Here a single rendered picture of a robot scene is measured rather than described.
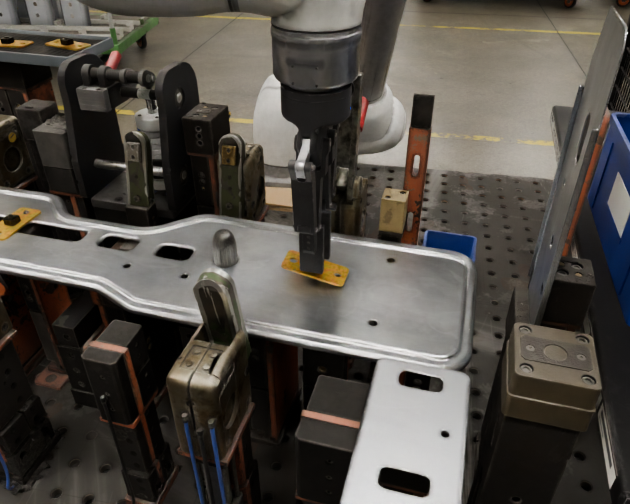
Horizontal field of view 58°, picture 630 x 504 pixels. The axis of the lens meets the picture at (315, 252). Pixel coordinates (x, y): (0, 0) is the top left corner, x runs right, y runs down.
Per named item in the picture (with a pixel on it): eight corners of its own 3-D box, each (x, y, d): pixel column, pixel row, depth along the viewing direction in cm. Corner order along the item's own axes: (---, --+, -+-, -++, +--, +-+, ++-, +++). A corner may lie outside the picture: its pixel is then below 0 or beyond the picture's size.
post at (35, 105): (70, 290, 119) (12, 106, 96) (84, 276, 123) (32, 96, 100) (91, 294, 118) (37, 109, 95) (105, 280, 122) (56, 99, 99)
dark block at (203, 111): (209, 321, 111) (180, 116, 87) (223, 299, 117) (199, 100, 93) (233, 326, 110) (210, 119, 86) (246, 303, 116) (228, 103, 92)
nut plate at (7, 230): (4, 241, 80) (1, 234, 80) (-19, 237, 81) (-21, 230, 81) (42, 211, 87) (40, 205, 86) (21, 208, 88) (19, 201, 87)
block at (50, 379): (33, 383, 98) (-25, 246, 81) (78, 333, 108) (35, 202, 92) (60, 390, 97) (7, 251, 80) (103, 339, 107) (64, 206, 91)
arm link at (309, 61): (256, 30, 53) (260, 92, 57) (351, 37, 51) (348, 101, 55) (286, 9, 60) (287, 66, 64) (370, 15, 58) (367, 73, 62)
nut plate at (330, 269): (279, 267, 72) (281, 260, 72) (289, 250, 75) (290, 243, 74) (342, 287, 71) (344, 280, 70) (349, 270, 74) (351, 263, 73)
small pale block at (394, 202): (366, 382, 98) (380, 199, 77) (370, 368, 101) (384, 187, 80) (386, 386, 97) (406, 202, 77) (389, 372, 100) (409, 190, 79)
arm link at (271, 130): (255, 142, 163) (254, 64, 150) (318, 144, 164) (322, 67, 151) (251, 166, 149) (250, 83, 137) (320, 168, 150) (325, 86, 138)
